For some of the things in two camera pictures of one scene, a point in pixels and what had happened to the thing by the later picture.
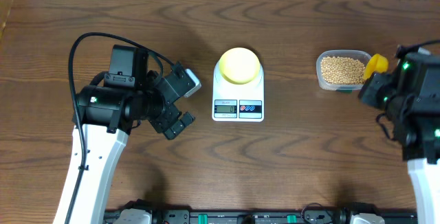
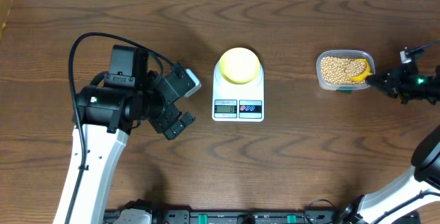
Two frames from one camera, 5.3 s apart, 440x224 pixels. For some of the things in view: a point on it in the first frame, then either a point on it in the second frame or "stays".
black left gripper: (163, 121) stays
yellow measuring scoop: (377, 63) to (362, 69)
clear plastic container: (342, 69) stays
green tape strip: (346, 91) stays
